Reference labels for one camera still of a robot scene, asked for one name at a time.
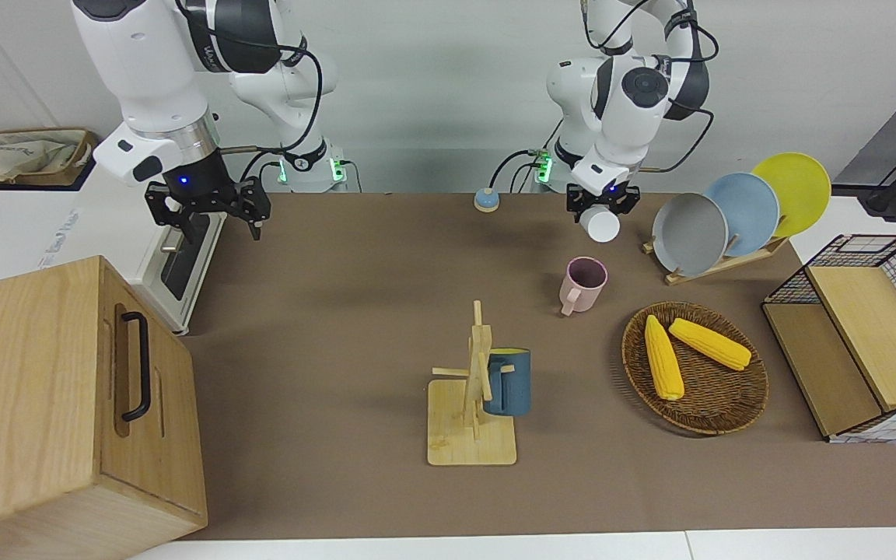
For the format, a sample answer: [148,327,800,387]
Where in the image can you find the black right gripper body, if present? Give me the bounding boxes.
[154,148,237,212]

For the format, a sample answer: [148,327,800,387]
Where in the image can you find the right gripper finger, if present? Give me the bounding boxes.
[145,182,194,245]
[236,177,271,240]

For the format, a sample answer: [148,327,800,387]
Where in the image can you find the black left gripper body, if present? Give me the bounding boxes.
[582,182,622,208]

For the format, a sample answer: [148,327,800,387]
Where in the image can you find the white cup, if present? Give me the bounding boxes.
[579,204,621,244]

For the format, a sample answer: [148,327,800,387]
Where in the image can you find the pink mug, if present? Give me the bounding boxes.
[559,256,609,317]

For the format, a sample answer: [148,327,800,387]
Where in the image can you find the white box appliance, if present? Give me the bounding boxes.
[32,159,229,337]

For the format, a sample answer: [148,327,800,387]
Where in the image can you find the grey plate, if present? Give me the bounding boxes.
[652,192,729,277]

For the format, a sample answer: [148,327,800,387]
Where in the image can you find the cardboard tray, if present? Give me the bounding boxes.
[0,127,99,191]

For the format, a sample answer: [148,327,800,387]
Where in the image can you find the wooden plate rack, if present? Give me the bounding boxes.
[642,233,791,286]

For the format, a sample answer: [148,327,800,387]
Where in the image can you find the light blue plate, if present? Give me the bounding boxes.
[703,173,781,257]

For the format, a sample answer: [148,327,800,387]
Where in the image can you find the beige paper bag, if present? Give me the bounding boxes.
[0,134,87,184]

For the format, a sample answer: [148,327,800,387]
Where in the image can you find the yellow corn cob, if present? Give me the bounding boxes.
[668,317,753,372]
[644,314,686,401]

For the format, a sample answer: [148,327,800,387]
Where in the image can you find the yellow plate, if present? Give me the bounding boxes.
[751,152,832,238]

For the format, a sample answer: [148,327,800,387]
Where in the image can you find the dark blue mug yellow inside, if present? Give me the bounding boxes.
[483,348,533,417]

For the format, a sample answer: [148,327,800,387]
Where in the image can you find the brown wicker basket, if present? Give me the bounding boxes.
[621,301,769,436]

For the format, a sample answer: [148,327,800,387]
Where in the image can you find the wooden drawer cabinet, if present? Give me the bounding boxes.
[0,255,209,560]

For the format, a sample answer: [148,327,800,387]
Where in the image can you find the wooden mug stand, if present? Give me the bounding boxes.
[426,299,519,467]

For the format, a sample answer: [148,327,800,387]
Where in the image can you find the black left base cable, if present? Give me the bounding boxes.
[489,117,565,194]

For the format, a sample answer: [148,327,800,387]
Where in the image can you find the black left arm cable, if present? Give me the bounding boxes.
[579,0,719,176]

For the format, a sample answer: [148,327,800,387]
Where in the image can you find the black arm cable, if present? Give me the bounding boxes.
[176,0,324,191]
[579,0,719,176]

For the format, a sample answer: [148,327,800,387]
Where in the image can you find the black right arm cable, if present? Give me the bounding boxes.
[176,0,324,191]

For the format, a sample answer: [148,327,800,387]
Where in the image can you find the black cabinet handle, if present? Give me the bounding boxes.
[120,311,152,422]

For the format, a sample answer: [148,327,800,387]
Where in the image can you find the wire basket with wooden shelf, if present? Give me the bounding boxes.
[761,233,896,444]

